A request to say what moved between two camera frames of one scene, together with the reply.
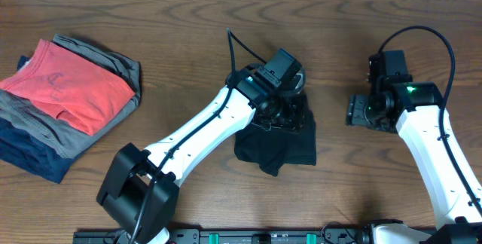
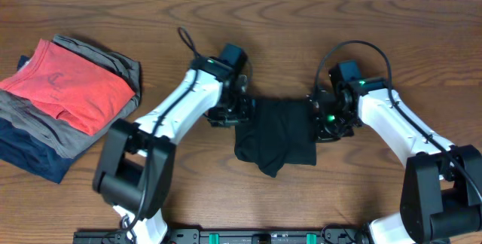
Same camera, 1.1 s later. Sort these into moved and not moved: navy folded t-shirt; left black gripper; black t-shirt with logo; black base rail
Moved: left black gripper
Not moved: navy folded t-shirt; black t-shirt with logo; black base rail
